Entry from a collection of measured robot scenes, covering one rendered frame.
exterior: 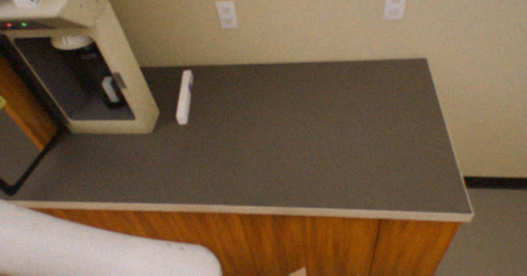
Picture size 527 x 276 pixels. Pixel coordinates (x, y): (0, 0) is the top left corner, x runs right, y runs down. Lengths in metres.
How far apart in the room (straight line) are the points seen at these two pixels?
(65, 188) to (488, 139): 1.86
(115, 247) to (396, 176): 0.85
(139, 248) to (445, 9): 1.31
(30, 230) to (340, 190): 0.82
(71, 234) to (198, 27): 1.11
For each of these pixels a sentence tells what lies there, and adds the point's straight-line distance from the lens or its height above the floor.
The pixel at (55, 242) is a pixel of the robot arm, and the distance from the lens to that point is 0.72.
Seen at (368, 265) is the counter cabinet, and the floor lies 0.50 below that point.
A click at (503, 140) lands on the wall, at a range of 2.21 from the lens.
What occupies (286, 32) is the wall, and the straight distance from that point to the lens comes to 1.60.
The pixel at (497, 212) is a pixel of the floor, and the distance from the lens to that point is 2.45.
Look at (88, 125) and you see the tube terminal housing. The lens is 1.57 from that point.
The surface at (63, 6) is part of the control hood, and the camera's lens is 1.12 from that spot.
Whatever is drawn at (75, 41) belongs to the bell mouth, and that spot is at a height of 1.33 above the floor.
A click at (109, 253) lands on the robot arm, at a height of 1.36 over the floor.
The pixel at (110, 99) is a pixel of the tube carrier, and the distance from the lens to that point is 1.50.
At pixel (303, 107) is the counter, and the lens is 1.44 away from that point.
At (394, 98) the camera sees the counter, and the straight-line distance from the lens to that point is 1.49.
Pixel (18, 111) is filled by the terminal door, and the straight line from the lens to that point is 1.45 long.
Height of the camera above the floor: 1.95
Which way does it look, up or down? 47 degrees down
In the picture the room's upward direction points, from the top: 10 degrees counter-clockwise
